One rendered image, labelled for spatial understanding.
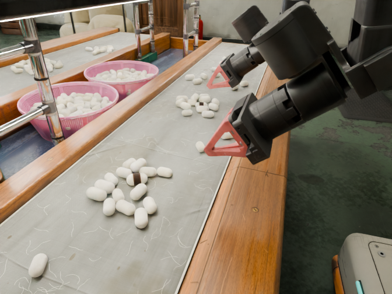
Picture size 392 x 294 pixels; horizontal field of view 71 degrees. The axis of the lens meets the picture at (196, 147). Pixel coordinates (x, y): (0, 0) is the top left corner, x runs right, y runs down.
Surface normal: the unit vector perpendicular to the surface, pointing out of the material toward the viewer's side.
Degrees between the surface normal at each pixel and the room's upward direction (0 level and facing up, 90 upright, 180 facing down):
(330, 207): 0
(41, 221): 0
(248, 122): 48
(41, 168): 0
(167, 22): 90
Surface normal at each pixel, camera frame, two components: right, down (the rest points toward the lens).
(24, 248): 0.04, -0.84
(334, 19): -0.23, 0.51
